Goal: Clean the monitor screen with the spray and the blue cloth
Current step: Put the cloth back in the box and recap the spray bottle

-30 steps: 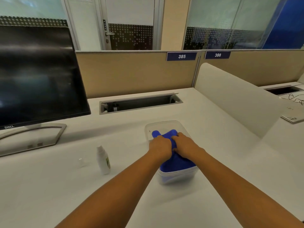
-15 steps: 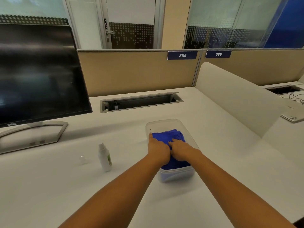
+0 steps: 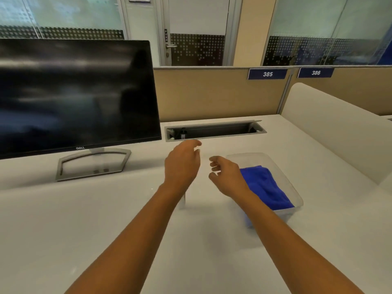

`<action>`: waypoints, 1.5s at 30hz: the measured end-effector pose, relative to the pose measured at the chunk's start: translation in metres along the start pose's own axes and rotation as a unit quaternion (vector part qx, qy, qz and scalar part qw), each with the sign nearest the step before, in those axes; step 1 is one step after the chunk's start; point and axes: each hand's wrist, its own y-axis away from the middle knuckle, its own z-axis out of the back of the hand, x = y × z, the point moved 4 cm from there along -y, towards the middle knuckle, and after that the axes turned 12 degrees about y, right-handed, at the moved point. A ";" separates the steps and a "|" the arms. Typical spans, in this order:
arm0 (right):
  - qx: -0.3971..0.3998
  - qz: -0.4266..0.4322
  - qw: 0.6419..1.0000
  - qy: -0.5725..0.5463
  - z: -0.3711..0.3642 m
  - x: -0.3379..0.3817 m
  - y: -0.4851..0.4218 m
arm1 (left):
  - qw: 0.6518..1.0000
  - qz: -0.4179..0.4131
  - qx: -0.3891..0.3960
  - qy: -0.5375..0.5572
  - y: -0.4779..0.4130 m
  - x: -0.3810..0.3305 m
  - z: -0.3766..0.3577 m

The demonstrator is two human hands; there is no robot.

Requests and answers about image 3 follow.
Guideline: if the white rounded desk divider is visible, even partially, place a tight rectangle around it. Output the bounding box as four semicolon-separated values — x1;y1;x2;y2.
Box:
279;82;392;186

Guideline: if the black Dell monitor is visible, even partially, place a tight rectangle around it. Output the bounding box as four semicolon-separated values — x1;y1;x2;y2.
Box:
0;39;162;160

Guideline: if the blue number label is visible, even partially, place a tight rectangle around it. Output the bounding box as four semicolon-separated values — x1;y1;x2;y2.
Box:
247;69;289;80
297;67;335;79

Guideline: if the person's left hand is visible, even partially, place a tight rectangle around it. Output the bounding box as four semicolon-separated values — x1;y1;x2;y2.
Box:
164;139;203;194

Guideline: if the person's right hand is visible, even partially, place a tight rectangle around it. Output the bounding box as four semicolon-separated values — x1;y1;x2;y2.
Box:
208;156;251;200

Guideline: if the clear plastic container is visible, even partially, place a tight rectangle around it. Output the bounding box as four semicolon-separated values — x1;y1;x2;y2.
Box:
225;152;304;229

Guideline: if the person's left forearm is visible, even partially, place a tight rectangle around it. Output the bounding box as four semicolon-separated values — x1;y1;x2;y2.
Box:
66;183;187;294

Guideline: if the person's right forearm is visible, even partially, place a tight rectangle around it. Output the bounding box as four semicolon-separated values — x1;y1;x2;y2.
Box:
234;191;363;294

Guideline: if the blue wall panel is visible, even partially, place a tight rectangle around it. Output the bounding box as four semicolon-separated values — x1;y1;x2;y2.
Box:
376;35;392;66

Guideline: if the blue microfibre cloth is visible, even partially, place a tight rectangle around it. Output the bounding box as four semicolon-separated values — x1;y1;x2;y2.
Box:
239;165;296;227

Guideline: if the glass door silver frame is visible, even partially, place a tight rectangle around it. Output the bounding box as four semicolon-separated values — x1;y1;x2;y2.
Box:
155;0;243;67

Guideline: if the grey desk cable tray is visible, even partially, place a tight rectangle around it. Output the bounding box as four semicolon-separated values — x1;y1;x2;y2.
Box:
164;120;267;143

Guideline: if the dotted frosted glass window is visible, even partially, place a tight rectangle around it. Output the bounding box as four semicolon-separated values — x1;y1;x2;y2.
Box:
0;0;129;40
261;0;392;67

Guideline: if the beige partition panel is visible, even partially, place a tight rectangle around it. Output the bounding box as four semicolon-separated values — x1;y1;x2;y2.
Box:
287;65;392;116
153;66;294;123

